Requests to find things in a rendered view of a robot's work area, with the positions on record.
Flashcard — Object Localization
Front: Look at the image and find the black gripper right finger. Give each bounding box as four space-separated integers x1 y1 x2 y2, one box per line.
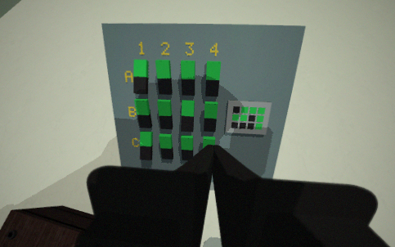
213 145 378 247

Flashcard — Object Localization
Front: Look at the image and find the grey switch panel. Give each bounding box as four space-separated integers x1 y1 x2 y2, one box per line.
101 23 306 179

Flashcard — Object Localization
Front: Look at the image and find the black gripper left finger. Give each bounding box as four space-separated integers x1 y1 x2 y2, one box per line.
87 145 214 247

